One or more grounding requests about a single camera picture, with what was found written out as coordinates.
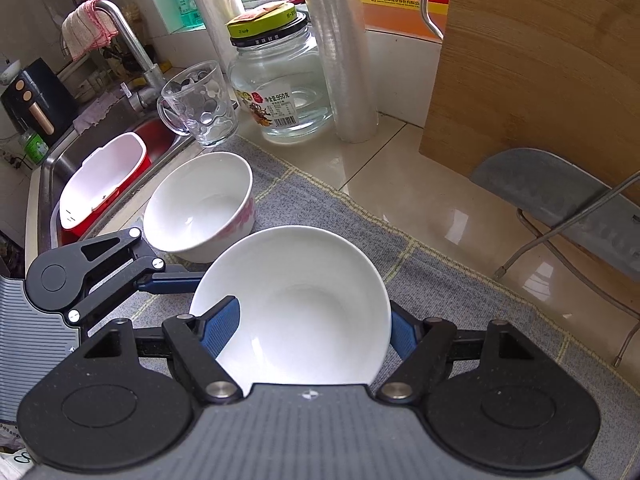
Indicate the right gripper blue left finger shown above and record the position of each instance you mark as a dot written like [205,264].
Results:
[218,324]

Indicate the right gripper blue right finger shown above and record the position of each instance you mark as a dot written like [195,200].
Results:
[407,331]

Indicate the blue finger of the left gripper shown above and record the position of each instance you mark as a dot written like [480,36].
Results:
[170,282]

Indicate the white floral bowl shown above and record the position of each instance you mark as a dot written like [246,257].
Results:
[313,309]
[202,208]

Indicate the steel kitchen faucet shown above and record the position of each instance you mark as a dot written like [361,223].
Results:
[147,96]

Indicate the grey blue checked mat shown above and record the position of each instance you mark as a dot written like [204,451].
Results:
[424,281]

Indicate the steel sink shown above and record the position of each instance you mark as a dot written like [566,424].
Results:
[65,158]

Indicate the red plastic basin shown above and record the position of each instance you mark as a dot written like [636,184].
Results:
[158,140]

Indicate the clear glass mug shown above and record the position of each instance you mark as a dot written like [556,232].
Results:
[197,103]

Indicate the steel cleaver knife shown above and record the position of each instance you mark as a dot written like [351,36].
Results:
[551,189]

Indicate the black air fryer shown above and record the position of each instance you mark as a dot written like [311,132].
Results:
[36,99]

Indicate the glass jar green lid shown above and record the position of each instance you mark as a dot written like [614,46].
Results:
[277,72]

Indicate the pink white dish cloth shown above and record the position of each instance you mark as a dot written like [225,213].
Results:
[87,28]

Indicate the bamboo cutting board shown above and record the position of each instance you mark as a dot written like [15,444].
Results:
[559,75]

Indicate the clear plastic wrap roll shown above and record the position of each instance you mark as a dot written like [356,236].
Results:
[345,59]

